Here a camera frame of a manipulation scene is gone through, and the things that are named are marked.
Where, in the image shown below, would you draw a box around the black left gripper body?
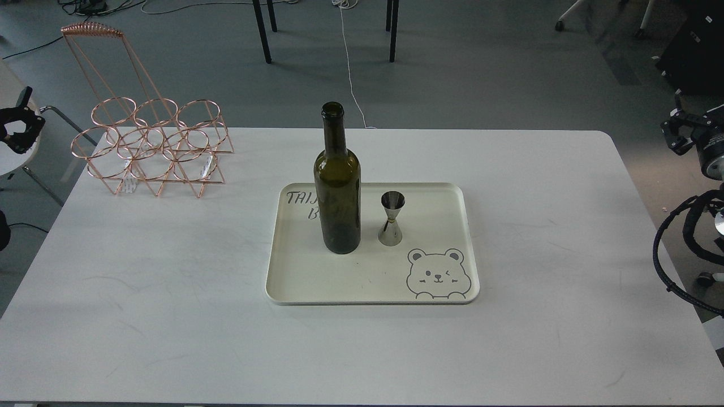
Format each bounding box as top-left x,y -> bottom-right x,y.
1,86 -> 46,154

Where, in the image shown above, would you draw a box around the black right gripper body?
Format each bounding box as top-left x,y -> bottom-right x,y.
660,96 -> 723,180

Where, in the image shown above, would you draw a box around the dark green wine bottle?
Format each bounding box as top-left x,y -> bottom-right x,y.
313,101 -> 360,254

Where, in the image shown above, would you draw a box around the steel double jigger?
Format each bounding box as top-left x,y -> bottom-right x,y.
378,190 -> 406,246

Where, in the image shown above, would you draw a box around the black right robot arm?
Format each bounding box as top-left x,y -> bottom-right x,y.
652,91 -> 723,317

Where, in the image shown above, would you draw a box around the white round side table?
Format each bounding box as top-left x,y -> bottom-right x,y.
1,60 -> 40,179

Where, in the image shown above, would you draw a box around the black equipment case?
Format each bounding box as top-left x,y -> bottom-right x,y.
655,1 -> 723,96

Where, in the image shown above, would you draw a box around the black table legs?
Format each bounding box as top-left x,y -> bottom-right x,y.
252,0 -> 400,64

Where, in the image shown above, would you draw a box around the cream bear serving tray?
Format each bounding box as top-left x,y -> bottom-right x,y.
266,183 -> 481,306

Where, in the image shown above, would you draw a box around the copper wire bottle rack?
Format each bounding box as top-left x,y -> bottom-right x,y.
61,21 -> 235,197

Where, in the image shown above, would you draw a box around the black floor cables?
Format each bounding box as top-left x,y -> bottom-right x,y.
2,0 -> 300,60

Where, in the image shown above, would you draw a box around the white floor cable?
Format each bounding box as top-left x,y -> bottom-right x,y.
331,0 -> 378,129

